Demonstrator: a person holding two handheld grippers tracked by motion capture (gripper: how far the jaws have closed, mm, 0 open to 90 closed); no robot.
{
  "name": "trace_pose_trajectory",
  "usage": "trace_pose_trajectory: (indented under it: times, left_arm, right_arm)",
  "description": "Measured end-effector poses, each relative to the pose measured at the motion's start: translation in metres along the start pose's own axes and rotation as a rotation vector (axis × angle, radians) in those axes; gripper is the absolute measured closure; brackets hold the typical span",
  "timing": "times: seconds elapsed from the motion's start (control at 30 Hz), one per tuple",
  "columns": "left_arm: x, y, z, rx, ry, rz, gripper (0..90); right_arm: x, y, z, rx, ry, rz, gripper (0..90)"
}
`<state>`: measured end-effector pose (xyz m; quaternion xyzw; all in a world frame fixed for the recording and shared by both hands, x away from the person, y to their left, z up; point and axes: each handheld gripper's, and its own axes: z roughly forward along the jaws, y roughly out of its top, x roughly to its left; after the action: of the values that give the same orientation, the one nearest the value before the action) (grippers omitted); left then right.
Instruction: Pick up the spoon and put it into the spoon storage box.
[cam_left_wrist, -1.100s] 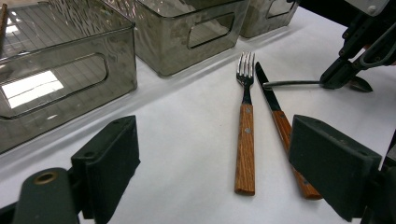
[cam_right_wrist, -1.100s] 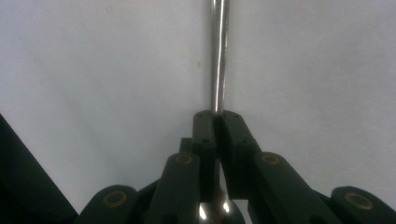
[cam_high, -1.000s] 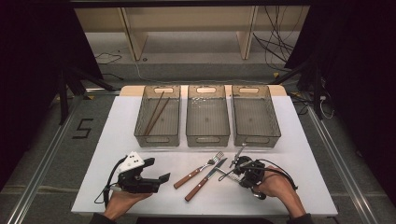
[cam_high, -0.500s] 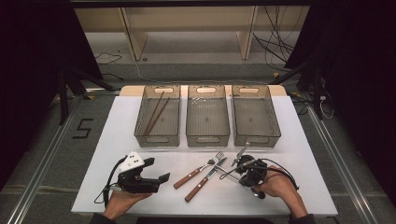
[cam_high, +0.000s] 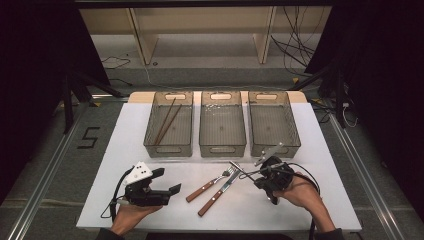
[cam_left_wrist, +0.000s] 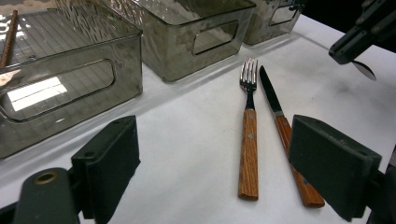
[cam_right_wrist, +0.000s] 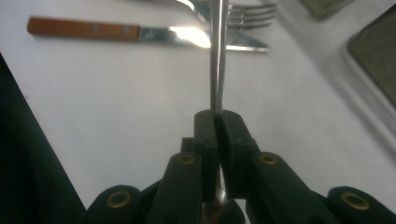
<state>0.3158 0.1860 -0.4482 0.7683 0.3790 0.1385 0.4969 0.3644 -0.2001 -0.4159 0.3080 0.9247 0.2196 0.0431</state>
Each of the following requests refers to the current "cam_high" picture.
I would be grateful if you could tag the black frame bar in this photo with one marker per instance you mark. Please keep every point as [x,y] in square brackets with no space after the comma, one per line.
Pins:
[200,3]

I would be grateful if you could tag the person's left hand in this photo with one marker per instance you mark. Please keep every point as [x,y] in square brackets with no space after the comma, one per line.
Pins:
[130,216]

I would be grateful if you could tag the beige wooden shelf unit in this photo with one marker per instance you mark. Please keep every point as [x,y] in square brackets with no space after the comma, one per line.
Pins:
[143,46]

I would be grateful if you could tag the long metal floor rail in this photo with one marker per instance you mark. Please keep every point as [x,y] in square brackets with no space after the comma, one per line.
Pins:
[366,186]
[43,186]

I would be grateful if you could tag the black metal stand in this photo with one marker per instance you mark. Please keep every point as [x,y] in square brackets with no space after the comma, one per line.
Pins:
[68,110]
[339,100]

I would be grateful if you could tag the short metal floor rail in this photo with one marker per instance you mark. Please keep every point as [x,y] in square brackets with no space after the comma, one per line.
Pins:
[110,97]

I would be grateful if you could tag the yellow tape piece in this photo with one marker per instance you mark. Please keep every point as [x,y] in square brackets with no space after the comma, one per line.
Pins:
[295,80]

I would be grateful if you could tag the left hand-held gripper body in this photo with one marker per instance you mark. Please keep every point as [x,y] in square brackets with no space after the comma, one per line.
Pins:
[143,195]

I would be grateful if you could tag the brown wooden chopstick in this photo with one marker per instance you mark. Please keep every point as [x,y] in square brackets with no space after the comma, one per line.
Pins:
[170,123]
[165,120]

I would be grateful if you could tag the black curtain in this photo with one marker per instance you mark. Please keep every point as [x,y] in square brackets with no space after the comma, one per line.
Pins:
[33,83]
[383,83]

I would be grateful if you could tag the white table cover sheet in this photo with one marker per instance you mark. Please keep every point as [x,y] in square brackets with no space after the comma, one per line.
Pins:
[110,150]

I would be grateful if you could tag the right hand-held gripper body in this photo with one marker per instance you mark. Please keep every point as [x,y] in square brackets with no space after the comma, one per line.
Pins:
[276,176]

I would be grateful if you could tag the smoky clear plastic bin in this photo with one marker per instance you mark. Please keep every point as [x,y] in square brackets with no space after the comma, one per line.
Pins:
[273,123]
[221,133]
[181,133]

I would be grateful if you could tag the person's right hand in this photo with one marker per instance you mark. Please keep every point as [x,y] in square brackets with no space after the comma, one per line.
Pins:
[303,195]

